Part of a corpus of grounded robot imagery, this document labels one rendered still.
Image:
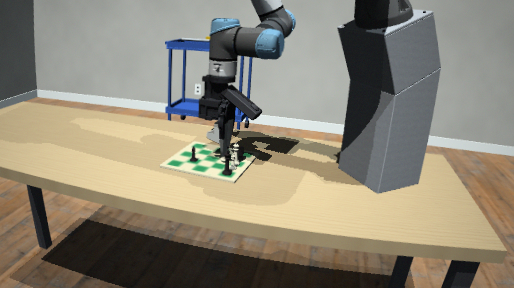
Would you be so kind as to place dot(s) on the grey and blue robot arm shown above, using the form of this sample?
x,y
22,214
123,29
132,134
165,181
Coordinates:
x,y
266,41

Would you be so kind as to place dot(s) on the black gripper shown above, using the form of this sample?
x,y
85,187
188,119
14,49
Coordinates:
x,y
212,108

